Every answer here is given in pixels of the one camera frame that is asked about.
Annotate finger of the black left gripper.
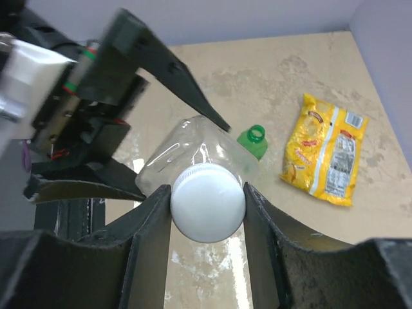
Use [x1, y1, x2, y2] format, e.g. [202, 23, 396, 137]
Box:
[112, 8, 231, 132]

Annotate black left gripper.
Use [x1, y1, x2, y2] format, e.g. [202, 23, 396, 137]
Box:
[1, 8, 148, 203]

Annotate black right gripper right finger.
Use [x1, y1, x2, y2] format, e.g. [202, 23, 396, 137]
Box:
[243, 184, 411, 308]

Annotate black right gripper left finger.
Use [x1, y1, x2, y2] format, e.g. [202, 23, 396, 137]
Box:
[1, 185, 171, 308]

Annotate large clear plastic bottle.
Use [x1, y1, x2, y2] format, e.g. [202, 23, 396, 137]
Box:
[135, 116, 259, 196]

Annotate large white bottle cap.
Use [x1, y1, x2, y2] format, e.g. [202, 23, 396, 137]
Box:
[170, 163, 246, 243]

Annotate green plastic bottle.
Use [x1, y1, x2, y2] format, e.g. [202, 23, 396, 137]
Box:
[237, 124, 268, 161]

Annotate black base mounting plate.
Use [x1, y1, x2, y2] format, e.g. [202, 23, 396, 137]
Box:
[34, 198, 106, 241]

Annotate yellow snack bag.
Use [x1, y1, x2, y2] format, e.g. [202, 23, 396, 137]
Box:
[279, 93, 369, 207]

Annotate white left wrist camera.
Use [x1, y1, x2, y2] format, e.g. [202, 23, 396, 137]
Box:
[1, 32, 75, 151]

